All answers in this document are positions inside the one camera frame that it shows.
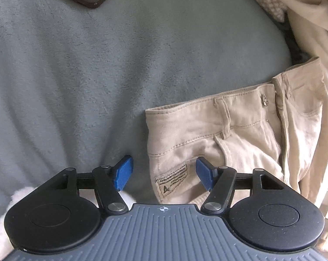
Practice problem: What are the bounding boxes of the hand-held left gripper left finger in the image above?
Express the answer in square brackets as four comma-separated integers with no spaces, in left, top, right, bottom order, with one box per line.
[43,155,134,215]

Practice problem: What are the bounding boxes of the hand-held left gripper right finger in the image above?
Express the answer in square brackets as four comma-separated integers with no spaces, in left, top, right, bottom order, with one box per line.
[196,156,287,215]

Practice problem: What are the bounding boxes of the beige pants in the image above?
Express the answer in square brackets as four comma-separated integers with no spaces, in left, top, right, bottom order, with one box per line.
[145,57,328,205]

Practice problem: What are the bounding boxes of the grey blue blanket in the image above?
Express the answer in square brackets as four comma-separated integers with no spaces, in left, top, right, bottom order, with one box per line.
[0,0,303,223]

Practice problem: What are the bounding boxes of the dark grey garment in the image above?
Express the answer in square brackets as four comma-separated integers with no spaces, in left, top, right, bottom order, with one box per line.
[283,13,304,69]

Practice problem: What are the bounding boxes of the beige jacket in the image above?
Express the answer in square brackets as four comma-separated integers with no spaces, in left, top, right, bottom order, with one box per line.
[249,0,328,204]

